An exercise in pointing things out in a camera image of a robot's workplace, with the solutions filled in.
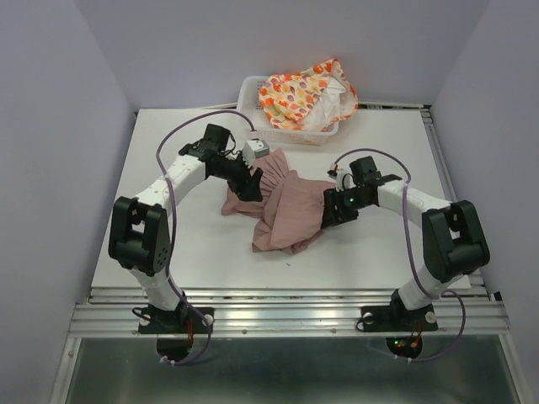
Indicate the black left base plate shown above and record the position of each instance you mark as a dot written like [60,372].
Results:
[175,331]

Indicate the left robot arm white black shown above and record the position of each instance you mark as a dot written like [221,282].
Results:
[140,239]

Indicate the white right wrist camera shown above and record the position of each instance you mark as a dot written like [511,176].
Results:
[342,178]

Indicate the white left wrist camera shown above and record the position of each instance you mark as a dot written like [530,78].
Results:
[253,150]

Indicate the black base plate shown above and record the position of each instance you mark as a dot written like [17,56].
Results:
[404,328]
[175,331]

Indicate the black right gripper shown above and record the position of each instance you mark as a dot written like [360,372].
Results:
[332,216]

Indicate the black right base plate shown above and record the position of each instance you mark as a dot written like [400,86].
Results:
[404,328]

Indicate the pink skirt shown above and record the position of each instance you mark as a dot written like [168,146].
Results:
[290,215]

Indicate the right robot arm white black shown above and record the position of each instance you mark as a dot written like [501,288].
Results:
[453,241]

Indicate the white plastic basket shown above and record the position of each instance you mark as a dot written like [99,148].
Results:
[248,104]

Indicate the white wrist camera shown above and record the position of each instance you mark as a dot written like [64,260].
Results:
[253,150]
[342,178]

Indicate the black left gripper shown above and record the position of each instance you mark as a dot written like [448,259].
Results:
[248,188]

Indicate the orange floral skirt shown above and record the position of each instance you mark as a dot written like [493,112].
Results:
[310,100]

